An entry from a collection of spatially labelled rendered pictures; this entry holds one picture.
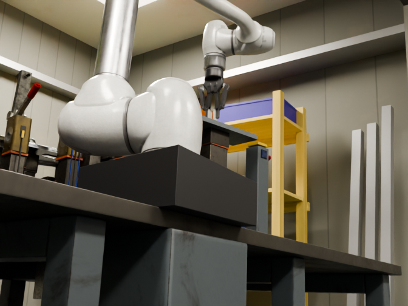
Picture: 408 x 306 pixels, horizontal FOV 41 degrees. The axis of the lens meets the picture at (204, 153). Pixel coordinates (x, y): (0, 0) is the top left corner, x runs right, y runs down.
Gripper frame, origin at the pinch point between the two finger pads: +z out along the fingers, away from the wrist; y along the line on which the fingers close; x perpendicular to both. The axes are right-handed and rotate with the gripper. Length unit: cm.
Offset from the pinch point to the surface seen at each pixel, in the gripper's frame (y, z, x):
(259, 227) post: -13.9, 39.4, -20.3
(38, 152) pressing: 51, 20, 37
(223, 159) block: -4.8, 16.7, -0.5
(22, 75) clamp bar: 44, 1, 57
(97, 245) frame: -14, 60, 96
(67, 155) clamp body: 33, 25, 45
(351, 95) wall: -32, -87, -206
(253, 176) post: -11.2, 18.8, -19.8
